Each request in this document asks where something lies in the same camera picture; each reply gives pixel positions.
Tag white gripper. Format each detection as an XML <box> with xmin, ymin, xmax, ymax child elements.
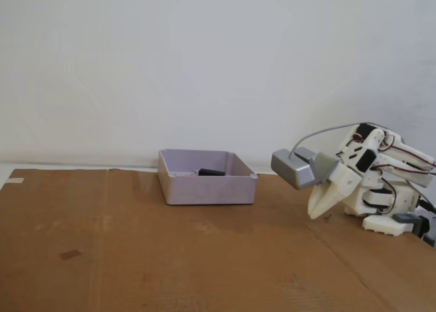
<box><xmin>307</xmin><ymin>160</ymin><xmax>362</xmax><ymax>221</ymax></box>

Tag black base cable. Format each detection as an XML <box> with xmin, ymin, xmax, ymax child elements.
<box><xmin>418</xmin><ymin>198</ymin><xmax>436</xmax><ymax>215</ymax></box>

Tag gray camera mount bracket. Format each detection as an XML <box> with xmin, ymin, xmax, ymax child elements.
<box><xmin>293</xmin><ymin>146</ymin><xmax>340</xmax><ymax>185</ymax></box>

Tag white plastic junction box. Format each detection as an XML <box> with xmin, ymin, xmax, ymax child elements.
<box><xmin>157</xmin><ymin>149</ymin><xmax>258</xmax><ymax>206</ymax></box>

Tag gray table clamp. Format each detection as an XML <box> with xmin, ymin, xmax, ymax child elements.
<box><xmin>393</xmin><ymin>213</ymin><xmax>436</xmax><ymax>248</ymax></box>

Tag brown cardboard sheet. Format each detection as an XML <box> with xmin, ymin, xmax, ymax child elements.
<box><xmin>0</xmin><ymin>168</ymin><xmax>436</xmax><ymax>312</ymax></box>

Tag gray camera cable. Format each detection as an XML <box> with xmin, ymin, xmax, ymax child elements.
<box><xmin>289</xmin><ymin>121</ymin><xmax>436</xmax><ymax>207</ymax></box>

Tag black rectangular block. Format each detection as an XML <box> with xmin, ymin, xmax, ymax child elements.
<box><xmin>196</xmin><ymin>168</ymin><xmax>227</xmax><ymax>177</ymax></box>

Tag silver wrist webcam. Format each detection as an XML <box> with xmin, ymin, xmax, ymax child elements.
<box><xmin>270</xmin><ymin>148</ymin><xmax>317</xmax><ymax>190</ymax></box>

